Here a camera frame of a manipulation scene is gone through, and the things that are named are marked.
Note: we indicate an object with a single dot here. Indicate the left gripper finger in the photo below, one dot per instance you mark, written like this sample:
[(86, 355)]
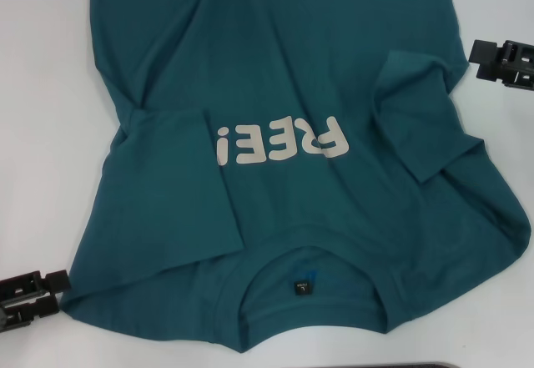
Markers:
[(57, 281), (46, 306)]

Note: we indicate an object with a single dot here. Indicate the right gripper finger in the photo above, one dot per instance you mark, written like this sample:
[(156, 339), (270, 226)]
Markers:
[(492, 73), (483, 51)]

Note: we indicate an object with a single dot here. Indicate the teal t-shirt with beige print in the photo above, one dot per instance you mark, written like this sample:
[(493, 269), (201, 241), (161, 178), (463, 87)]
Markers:
[(271, 51)]

